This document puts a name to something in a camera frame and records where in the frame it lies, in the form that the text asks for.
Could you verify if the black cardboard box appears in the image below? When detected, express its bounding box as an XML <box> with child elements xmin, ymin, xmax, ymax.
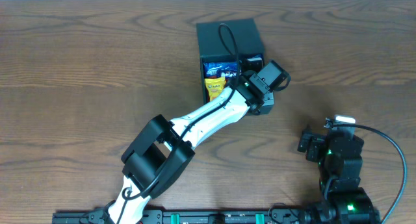
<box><xmin>196</xmin><ymin>18</ymin><xmax>265</xmax><ymax>104</ymax></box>

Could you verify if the blue cookie roll pack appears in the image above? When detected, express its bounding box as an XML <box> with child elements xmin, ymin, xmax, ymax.
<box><xmin>203</xmin><ymin>62</ymin><xmax>237</xmax><ymax>79</ymax></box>

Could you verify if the orange yellow snack packet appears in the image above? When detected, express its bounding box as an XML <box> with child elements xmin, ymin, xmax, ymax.
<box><xmin>205</xmin><ymin>77</ymin><xmax>226</xmax><ymax>101</ymax></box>

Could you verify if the dark blue wafer packet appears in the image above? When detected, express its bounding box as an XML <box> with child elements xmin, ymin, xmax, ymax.
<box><xmin>221</xmin><ymin>71</ymin><xmax>237</xmax><ymax>80</ymax></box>

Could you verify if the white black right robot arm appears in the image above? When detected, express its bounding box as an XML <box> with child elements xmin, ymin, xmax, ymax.
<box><xmin>298</xmin><ymin>127</ymin><xmax>381</xmax><ymax>224</ymax></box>

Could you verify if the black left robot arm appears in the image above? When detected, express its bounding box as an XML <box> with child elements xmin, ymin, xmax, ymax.
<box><xmin>107</xmin><ymin>60</ymin><xmax>291</xmax><ymax>223</ymax></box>

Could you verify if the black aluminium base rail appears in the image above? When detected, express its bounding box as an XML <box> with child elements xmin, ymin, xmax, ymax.
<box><xmin>51</xmin><ymin>208</ymin><xmax>381</xmax><ymax>224</ymax></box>

